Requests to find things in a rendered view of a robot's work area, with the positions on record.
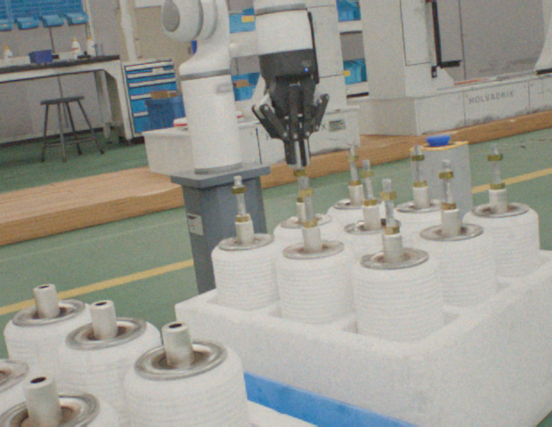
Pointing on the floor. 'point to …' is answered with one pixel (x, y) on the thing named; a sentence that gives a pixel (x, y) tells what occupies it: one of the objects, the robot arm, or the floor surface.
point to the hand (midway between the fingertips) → (297, 153)
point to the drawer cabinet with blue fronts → (132, 86)
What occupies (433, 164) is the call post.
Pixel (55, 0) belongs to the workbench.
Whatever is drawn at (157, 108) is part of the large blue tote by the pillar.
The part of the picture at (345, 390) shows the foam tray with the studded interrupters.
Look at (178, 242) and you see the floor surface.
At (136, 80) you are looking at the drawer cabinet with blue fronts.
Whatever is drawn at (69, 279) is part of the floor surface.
